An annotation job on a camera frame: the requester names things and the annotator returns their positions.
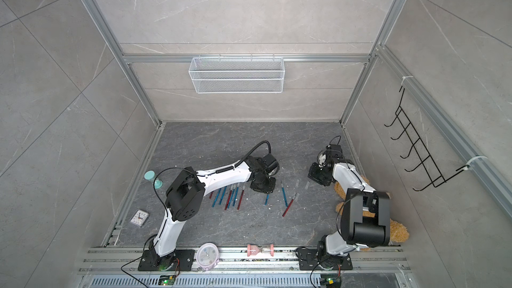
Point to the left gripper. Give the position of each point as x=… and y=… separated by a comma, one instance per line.
x=269, y=190

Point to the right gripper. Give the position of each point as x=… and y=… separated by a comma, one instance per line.
x=314, y=174

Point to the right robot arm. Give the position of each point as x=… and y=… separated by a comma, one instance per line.
x=363, y=220

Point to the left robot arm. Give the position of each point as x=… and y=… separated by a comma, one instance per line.
x=185, y=195

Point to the pink hourglass timer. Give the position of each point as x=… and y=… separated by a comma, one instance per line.
x=267, y=250

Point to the brown teddy bear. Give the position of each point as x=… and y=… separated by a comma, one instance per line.
x=398, y=232

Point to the teal hourglass timer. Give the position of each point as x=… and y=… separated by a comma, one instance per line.
x=151, y=176

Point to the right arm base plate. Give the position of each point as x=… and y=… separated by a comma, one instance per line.
x=310, y=259

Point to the black wire hook rack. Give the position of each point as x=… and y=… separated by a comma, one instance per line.
x=419, y=148

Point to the white wire mesh basket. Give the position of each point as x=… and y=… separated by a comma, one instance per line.
x=211, y=75

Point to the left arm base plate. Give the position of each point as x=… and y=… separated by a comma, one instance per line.
x=180, y=259

